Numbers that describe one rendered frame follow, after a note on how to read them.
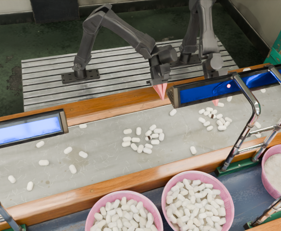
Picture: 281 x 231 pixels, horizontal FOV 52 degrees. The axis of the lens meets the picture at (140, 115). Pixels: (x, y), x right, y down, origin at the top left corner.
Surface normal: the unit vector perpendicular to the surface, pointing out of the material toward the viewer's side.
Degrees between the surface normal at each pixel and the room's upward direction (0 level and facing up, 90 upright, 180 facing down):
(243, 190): 0
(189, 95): 58
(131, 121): 0
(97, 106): 0
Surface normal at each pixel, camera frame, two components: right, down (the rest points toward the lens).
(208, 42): 0.11, -0.12
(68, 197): 0.07, -0.62
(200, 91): 0.31, 0.31
